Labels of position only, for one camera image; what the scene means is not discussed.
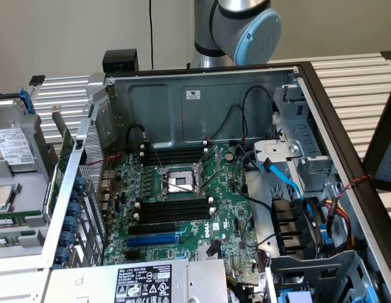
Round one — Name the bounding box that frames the black RAM slot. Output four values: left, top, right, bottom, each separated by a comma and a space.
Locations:
143, 145, 205, 154
137, 207, 214, 219
137, 198, 214, 209
137, 203, 214, 214
143, 153, 205, 162
143, 157, 205, 167
143, 149, 205, 158
137, 212, 214, 225

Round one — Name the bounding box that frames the metal socket cover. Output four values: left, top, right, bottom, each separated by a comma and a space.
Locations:
197, 144, 222, 173

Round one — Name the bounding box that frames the metal socket locking lever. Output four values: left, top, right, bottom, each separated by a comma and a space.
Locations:
197, 170, 225, 193
148, 141, 168, 171

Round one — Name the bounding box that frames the CPU socket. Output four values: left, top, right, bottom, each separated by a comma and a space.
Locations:
159, 165, 206, 199

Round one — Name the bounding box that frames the green Dell motherboard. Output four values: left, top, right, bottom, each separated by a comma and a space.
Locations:
102, 143, 266, 275

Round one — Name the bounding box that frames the open grey PC case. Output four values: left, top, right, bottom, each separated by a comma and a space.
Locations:
42, 61, 391, 303

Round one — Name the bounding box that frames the long black expansion slot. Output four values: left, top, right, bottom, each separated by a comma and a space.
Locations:
128, 222, 177, 236

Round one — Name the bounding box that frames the metal rear port stack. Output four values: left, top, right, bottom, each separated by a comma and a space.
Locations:
98, 169, 117, 211

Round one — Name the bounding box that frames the blue expansion slot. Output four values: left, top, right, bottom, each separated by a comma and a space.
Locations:
126, 235, 179, 249

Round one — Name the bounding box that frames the silver chipset heatsink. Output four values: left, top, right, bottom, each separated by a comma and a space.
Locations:
197, 244, 223, 261

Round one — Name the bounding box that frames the grey metal disk bay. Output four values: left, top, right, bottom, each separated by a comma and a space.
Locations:
254, 83, 337, 196

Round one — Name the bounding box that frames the black fan shroud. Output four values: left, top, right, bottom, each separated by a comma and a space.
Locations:
270, 196, 326, 257

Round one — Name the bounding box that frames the black box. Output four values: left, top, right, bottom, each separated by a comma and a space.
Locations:
102, 49, 140, 73

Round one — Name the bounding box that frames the grey power supply unit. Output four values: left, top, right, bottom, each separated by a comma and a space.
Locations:
50, 257, 230, 303

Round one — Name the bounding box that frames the green graphics card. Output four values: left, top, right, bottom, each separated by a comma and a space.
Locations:
46, 105, 76, 219

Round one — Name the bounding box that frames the blue plastic tab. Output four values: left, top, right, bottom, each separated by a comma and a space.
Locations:
321, 223, 334, 247

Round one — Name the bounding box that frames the grey parts rack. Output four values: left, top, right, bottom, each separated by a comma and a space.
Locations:
0, 93, 62, 260

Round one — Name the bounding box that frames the grey metal drive cage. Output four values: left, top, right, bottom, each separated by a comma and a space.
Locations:
266, 250, 378, 303

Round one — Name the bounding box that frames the blue plastic block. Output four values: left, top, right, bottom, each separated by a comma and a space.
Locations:
279, 290, 313, 303

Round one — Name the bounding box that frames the black framed panel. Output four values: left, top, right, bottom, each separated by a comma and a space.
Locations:
361, 91, 391, 191

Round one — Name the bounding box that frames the silver hard disk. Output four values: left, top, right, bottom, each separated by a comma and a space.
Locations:
0, 97, 38, 173

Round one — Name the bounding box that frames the silver CPU chip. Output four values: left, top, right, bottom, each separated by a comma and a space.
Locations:
0, 184, 22, 211

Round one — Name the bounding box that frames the black red wire loop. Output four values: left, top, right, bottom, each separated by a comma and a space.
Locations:
211, 104, 247, 141

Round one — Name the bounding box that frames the black wire tall loop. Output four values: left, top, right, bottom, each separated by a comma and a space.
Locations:
241, 85, 276, 143

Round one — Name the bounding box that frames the short black cable loop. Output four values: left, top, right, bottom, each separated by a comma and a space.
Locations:
125, 124, 152, 153

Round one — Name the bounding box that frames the thick black power cable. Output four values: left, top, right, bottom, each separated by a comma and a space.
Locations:
231, 143, 279, 211

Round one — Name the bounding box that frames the blue SATA wire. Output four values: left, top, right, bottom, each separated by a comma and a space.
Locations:
260, 157, 313, 222

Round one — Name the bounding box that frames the thin red wire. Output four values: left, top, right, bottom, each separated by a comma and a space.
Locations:
87, 151, 124, 167

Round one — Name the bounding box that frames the black camera cable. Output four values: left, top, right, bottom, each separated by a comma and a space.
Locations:
148, 0, 155, 69

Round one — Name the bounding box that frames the red yellow wire bundle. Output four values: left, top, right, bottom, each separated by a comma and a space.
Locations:
321, 197, 357, 251

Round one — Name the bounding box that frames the red black twisted wire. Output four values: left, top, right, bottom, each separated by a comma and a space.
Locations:
336, 174, 373, 199

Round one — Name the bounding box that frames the blue disk bracket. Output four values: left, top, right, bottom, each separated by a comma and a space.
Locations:
17, 88, 37, 116

